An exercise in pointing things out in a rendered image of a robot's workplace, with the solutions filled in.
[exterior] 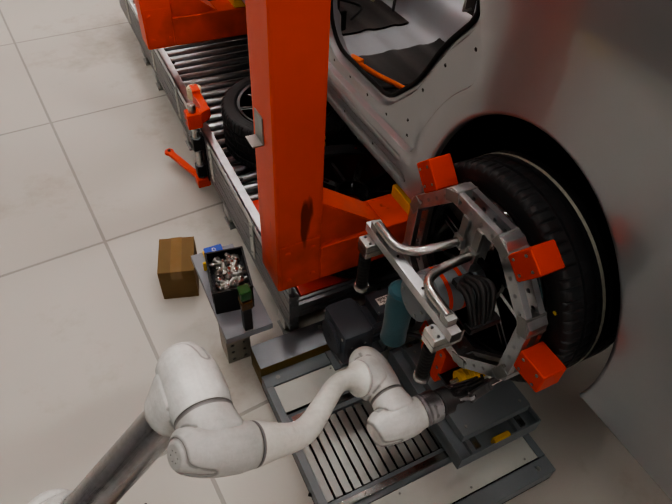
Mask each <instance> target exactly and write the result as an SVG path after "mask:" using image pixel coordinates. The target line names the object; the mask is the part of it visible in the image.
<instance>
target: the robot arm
mask: <svg viewBox="0 0 672 504"><path fill-rule="evenodd" d="M348 365H349V366H348V368H347V369H344V370H341V371H339V372H337V373H335V374H333V375H332V376H331V377H330V378H329V379H328V380H327V381H326V382H325V383H324V385H323V386H322V388H321V389H320V390H319V392H318V393H317V395H316V396H315V398H314V399H313V400H312V402H311V403H310V405H309V406H308V408H307V409H306V410H305V412H304V413H303V414H302V416H301V417H300V418H299V419H297V420H296V421H293V422H289V423H278V422H265V421H257V420H250V421H243V420H242V417H241V416H240V415H239V413H238V412H237V410H236V409H235V407H234V405H233V402H232V399H231V395H230V391H229V388H228V385H227V383H226V381H225V378H224V376H223V374H222V372H221V370H220V368H219V366H218V364H217V362H216V361H215V360H214V358H213V357H212V356H211V355H210V353H209V352H207V351H206V350H205V349H204V348H203V347H200V346H198V345H197V344H195V343H193V342H180V343H176V344H174V345H172V346H170V347H168V348H167V349H166V350H165V351H164V352H163V353H162V354H161V355H160V357H159V359H158V362H157V364H156V368H155V374H156V375H155V377H154V379H153V382H152V384H151V387H150V390H149V392H148V395H147V397H146V399H145V403H144V410H143V411H142V413H141V414H140V415H139V416H138V417H137V418H136V419H135V421H134V422H133V423H132V424H131V425H130V426H129V427H128V429H127V430H126V431H125V432H124V433H123V434H122V435H121V436H120V438H119V439H118V440H117V441H116V442H115V443H114V444H113V446H112V447H111V448H110V449H109V450H108V451H107V452H106V454H105V455H104V456H103V457H102V458H101V459H100V460H99V462H98V463H97V464H96V465H95V466H94V467H93V468H92V470H91V471H90V472H89V473H88V474H87V475H86V476H85V478H84V479H83V480H82V481H81V482H80V483H79V484H78V486H77V487H76V488H75V489H74V490H68V489H64V488H56V489H51V490H47V491H44V492H42V493H40V494H38V495H37V496H35V497H34V498H33V499H32V500H31V501H30V502H29V503H28V504H116V503H117V502H118V501H119V500H120V499H121V498H122V497H123V496H124V495H125V494H126V493H127V491H128V490H129V489H130V488H131V487H132V486H133V485H134V484H135V483H136V482H137V481H138V480H139V478H140V477H141V476H142V475H143V474H144V473H145V472H146V471H147V470H148V469H149V468H150V467H151V465H152V464H153V463H154V462H155V461H156V460H157V459H158V458H159V457H160V456H161V455H162V454H163V452H164V451H165V450H166V449H167V459H168V462H169V465H170V466H171V468H172V469H173V470H174V471H175V472H177V473H178V474H180V475H184V476H188V477H193V478H221V477H227V476H233V475H238V474H241V473H244V472H247V471H250V470H253V469H256V468H260V467H262V466H264V465H266V464H268V463H270V462H273V461H275V460H278V459H280V458H282V457H285V456H288V455H290V454H293V453H295V452H297V451H300V450H302V449H303V448H305V447H307V446H308V445H309V444H311V443H312V442H313V441H314V440H315V439H316V438H317V437H318V436H319V434H320V433H321V431H322V430H323V428H324V426H325V425H326V423H327V421H328V419H329V417H330V415H331V414H332V412H333V410H334V408H335V406H336V404H337V402H338V401H339V399H340V397H341V395H342V394H343V393H344V392H345V391H349V392H350V393H351V394H352V395H353V396H355V397H358V398H361V399H363V400H365V401H369V403H370V404H371V406H372V408H373V410H374V412H372V413H371V414H370V416H369V417H368V419H367V421H366V428H367V431H368V433H369V435H370V437H371V438H372V440H373V441H374V442H375V443H376V444H377V445H379V446H381V447H385V446H391V445H395V444H398V443H401V442H404V441H406V440H409V439H411V438H413V437H415V436H417V435H418V434H420V433H421V432H422V431H423V430H424V429H426V428H427V427H430V426H432V425H433V424H436V423H438V422H440V421H442V420H444V418H445V416H446V415H448V414H451V413H453V412H455V411H456V407H457V405H458V404H461V403H464V402H465V401H467V400H470V403H474V402H475V401H476V400H477V399H478V398H480V397H482V396H483V395H485V394H486V393H488V392H489V391H491V390H492V389H493V386H492V385H494V384H497V383H499V382H501V381H503V380H501V379H499V380H497V378H494V377H491V376H488V375H486V376H484V377H483V374H480V377H479V378H478V376H475V377H473V378H470V379H467V380H464V381H461V382H458V383H455V384H450V385H447V386H446V387H444V386H442V387H440V388H438V389H435V390H427V391H424V392H422V393H420V394H417V395H415V396H413V397H411V396H410V395H409V394H408V393H407V392H406V391H405V390H404V389H403V387H402V386H401V384H400V382H399V379H398V377H397V375H396V374H395V372H394V370H393V369H392V367H391V366H390V364H389V363H388V361H387V360H386V359H385V358H384V356H383V355H382V354H381V353H380V352H378V351H377V350H376V349H374V348H372V347H370V346H361V347H359V348H357V349H355V350H354V351H353V352H352V353H351V355H350V357H349V364H348Z"/></svg>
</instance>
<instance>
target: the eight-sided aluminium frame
mask: <svg viewBox="0 0 672 504"><path fill-rule="evenodd" d="M452 202H453V203H454V204H455V205H456V206H457V207H458V208H459V209H460V210H461V211H462V212H463V213H464V214H466V215H467V217H468V218H469V219H470V221H471V222H472V223H473V224H474V225H475V226H476V227H477V228H479V229H480V230H481V231H482V232H483V234H484V236H485V237H486V238H487V239H488V240H489V241H490V242H491V243H492V244H493V245H494V246H495V248H496V249H497V251H498V253H499V257H500V261H501V264H502V268H503V272H504V276H505V280H506V283H507V287H508V291H509V295H510V298H511V302H512V306H513V310H514V313H515V317H516V321H517V326H516V328H515V330H514V332H513V334H512V336H511V338H510V340H509V342H508V345H507V347H506V349H505V351H504V353H503V355H498V354H494V353H490V352H486V351H482V350H478V349H475V348H474V347H473V346H472V345H471V344H470V343H469V341H468V340H467V339H466V337H465V336H463V338H462V340H461V341H460V342H458V343H456V344H453V345H451V346H449V347H446V350H447V351H448V353H449V354H450V355H451V357H452V360H453V361H454V362H455V363H457V365H458V366H459V367H461V368H463V369H468V370H471V371H475V372H478V373H481V374H484V375H488V376H491V377H494V378H497V380H499V379H501V380H504V381H505V380H507V379H510V378H512V377H514V376H516V375H518V374H520V373H519V372H518V371H517V369H516V368H515V367H514V363H515V361H516V359H517V357H518V355H519V353H520V351H521V350H524V349H526V348H528V347H530V346H533V345H535V344H537V343H538V342H539V340H540V339H541V337H542V335H543V333H544V332H545V331H546V327H547V326H548V320H547V312H546V311H545V308H544V305H543V301H542V297H541V293H540V289H539V285H538V282H537V278H535V279H530V280H526V281H522V282H518V281H517V279H516V277H515V274H514V271H513V269H512V266H511V263H510V261H509V258H508V256H509V255H510V254H511V253H514V252H517V251H520V250H522V249H525V248H528V247H530V246H529V244H528V242H527V239H526V236H525V235H524V234H523V233H522V231H521V230H520V228H519V227H518V228H517V227H516V226H515V225H514V224H513V223H512V222H511V221H510V220H509V219H508V218H507V217H506V216H505V215H504V214H503V213H502V212H501V211H500V210H499V209H498V208H497V207H496V206H495V205H494V204H493V203H492V202H491V201H490V200H489V199H488V198H487V197H486V196H485V195H484V194H483V193H482V192H481V191H480V190H479V189H478V187H477V186H475V185H474V184H473V183H472V182H464V183H460V184H457V185H454V186H450V187H447V188H444V189H441V190H438V191H433V192H429V193H422V194H418V195H415V196H413V197H412V199H411V202H410V210H409V215H408V220H407V225H406V230H405V235H404V241H403V242H402V244H404V245H407V246H422V245H425V243H426V239H427V235H428V230H429V226H430V222H431V217H432V213H433V209H434V206H437V205H442V204H447V203H452ZM403 256H404V257H405V259H406V260H407V261H408V263H409V264H410V265H411V266H412V268H413V269H414V270H415V272H416V273H417V272H418V271H419V270H423V269H425V268H428V267H429V263H428V260H427V256H426V255H421V256H406V255H403ZM416 259H417V263H418V266H417V263H416ZM418 267H419V270H418Z"/></svg>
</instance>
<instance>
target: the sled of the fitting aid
mask: <svg viewBox="0 0 672 504"><path fill-rule="evenodd" d="M421 342H422V340H419V339H416V340H413V341H411V342H408V343H406V344H403V345H402V346H400V347H397V348H393V349H391V350H390V351H389V355H388V362H389V363H390V365H391V367H392V368H393V370H394V371H395V373H396V374H397V376H398V378H399V379H400V381H401V382H402V384H403V385H404V387H405V389H406V390H407V392H408V393H409V395H410V396H411V397H413V396H415V395H417V394H420V393H422V392H424V391H427V390H426V389H425V387H424V386H423V384H419V383H417V382H415V380H414V379H413V373H414V371H413V369H412V368H411V366H410V365H409V363H408V362H407V360H406V359H405V357H404V356H403V354H404V350H405V349H406V348H408V347H411V346H413V345H416V344H418V343H421ZM540 422H541V419H540V418H539V416H538V415H537V414H536V413H535V411H534V410H533V409H532V407H531V406H529V408H528V409H527V410H526V411H524V412H522V413H520V414H518V415H516V416H514V417H512V418H510V419H508V420H506V421H504V422H502V423H500V424H498V425H496V426H494V427H492V428H490V429H488V430H486V431H484V432H482V433H480V434H478V435H476V436H474V437H472V438H470V439H468V440H466V441H464V442H461V441H460V440H459V438H458V437H457V435H456V434H455V432H454V431H453V429H452V428H451V426H450V425H449V423H448V422H447V420H446V419H445V418H444V420H442V421H440V422H438V423H436V424H433V425H432V426H430V428H431V429H432V431H433V432H434V434H435V436H436V437H437V439H438V440H439V442H440V443H441V445H442V447H443V448H444V450H445V451H446V453H447V454H448V456H449V458H450V459H451V461H452V462H453V464H454V465H455V467H456V468H457V469H459V468H461V467H463V466H465V465H467V464H469V463H471V462H473V461H475V460H477V459H479V458H481V457H483V456H485V455H487V454H489V453H491V452H493V451H494V450H496V449H498V448H500V447H502V446H504V445H506V444H508V443H510V442H512V441H514V440H516V439H518V438H520V437H522V436H524V435H526V434H528V433H530V432H532V431H534V430H535V429H536V428H537V426H538V425H539V423H540Z"/></svg>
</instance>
